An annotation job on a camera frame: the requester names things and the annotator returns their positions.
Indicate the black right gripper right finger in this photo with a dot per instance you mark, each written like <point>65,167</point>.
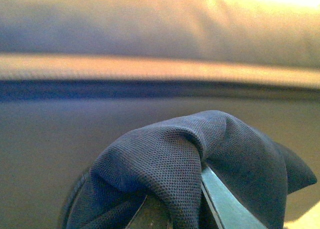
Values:
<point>223,207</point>

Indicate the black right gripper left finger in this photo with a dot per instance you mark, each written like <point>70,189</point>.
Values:
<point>138,221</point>

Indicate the dark navy knit garment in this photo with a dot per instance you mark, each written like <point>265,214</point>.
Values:
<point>165,159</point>

